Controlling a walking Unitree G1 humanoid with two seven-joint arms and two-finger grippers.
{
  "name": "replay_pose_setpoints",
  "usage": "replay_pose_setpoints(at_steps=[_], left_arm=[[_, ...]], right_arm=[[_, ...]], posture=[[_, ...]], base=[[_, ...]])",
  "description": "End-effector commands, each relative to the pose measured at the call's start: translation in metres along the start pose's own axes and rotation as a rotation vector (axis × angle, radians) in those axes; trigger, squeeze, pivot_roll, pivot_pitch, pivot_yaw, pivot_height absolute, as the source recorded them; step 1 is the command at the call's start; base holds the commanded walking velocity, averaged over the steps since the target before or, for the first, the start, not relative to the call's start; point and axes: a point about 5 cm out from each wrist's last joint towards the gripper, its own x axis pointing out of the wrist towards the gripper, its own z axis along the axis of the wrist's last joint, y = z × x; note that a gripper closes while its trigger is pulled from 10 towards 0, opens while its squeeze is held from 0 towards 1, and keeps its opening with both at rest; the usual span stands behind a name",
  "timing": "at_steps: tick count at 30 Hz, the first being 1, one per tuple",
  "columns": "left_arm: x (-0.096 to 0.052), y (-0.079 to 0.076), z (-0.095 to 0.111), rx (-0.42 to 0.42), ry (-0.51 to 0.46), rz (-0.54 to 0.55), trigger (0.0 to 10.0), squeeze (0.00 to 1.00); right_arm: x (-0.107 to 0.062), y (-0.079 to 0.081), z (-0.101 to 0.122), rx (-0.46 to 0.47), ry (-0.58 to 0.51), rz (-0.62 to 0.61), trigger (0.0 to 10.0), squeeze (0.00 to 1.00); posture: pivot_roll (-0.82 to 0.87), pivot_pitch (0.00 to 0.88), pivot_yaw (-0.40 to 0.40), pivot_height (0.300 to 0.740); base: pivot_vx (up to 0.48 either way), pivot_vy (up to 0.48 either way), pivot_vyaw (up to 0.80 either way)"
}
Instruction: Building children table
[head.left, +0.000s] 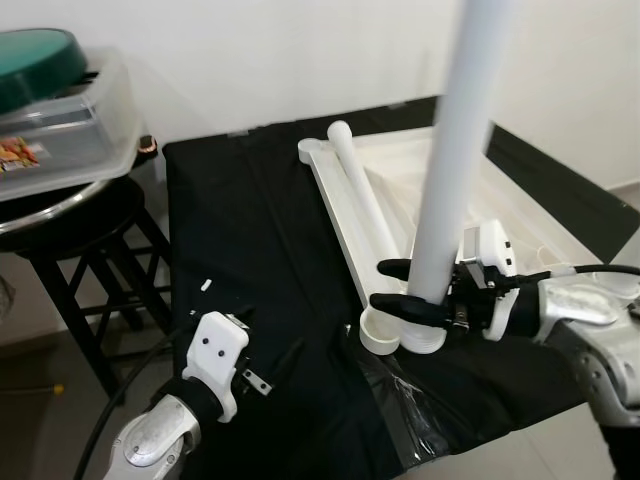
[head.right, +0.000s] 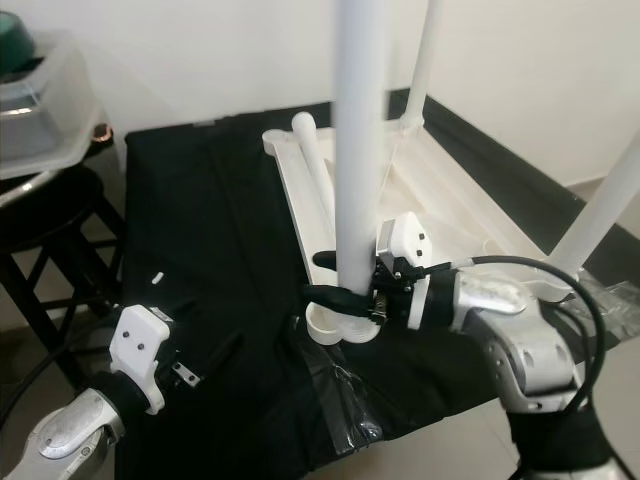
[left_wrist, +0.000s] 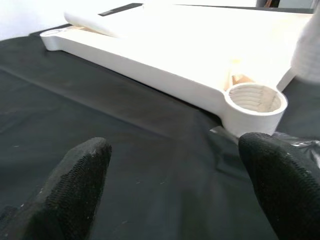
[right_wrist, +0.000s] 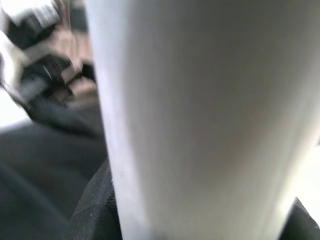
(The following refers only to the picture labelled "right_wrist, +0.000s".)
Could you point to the pink patterned cloth stand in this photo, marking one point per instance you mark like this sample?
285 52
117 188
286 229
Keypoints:
80 50

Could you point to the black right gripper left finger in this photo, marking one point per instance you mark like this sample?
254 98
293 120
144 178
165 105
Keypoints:
100 212

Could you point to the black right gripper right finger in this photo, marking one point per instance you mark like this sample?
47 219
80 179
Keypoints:
302 225

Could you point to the white plastic table leg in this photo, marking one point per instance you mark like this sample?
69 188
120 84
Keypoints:
200 112

